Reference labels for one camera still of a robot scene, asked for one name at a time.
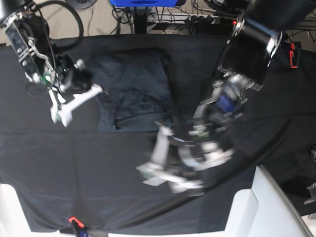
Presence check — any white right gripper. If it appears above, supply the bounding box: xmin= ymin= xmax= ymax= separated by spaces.
xmin=49 ymin=59 xmax=104 ymax=127

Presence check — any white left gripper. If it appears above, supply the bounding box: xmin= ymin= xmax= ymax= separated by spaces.
xmin=137 ymin=124 xmax=235 ymax=194

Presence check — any dark blue-grey T-shirt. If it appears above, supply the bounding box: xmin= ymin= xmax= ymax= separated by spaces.
xmin=87 ymin=48 xmax=174 ymax=133

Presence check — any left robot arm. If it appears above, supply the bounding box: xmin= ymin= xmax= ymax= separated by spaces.
xmin=138 ymin=0 xmax=316 ymax=196

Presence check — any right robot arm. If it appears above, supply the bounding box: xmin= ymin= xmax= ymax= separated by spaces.
xmin=0 ymin=0 xmax=104 ymax=127

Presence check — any black table cloth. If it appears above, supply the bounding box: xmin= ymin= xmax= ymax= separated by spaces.
xmin=0 ymin=35 xmax=316 ymax=235

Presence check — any white foam block right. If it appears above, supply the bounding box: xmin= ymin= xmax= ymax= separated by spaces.
xmin=224 ymin=165 xmax=313 ymax=237

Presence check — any white foam block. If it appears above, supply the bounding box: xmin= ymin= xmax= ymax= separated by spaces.
xmin=0 ymin=184 xmax=61 ymax=237
xmin=224 ymin=165 xmax=313 ymax=237

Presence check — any round black floor grommet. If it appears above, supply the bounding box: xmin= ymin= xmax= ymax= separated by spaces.
xmin=65 ymin=0 xmax=97 ymax=10

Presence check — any blue clamp at front edge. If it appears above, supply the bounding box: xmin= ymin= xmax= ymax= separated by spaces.
xmin=68 ymin=216 xmax=89 ymax=237

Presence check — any black table stand column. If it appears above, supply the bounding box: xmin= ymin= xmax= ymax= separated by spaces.
xmin=132 ymin=6 xmax=152 ymax=34

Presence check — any blue box on stand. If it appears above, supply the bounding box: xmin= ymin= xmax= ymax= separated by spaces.
xmin=109 ymin=0 xmax=177 ymax=7

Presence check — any white foam block left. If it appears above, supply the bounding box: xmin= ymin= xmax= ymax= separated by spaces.
xmin=0 ymin=184 xmax=61 ymax=237

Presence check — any white power strip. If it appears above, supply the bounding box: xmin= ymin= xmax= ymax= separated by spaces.
xmin=147 ymin=12 xmax=219 ymax=24

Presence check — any red and black clamp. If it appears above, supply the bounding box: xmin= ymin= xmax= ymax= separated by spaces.
xmin=289 ymin=41 xmax=302 ymax=69

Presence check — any black metal bracket right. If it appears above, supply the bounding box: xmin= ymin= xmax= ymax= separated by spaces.
xmin=304 ymin=183 xmax=316 ymax=205

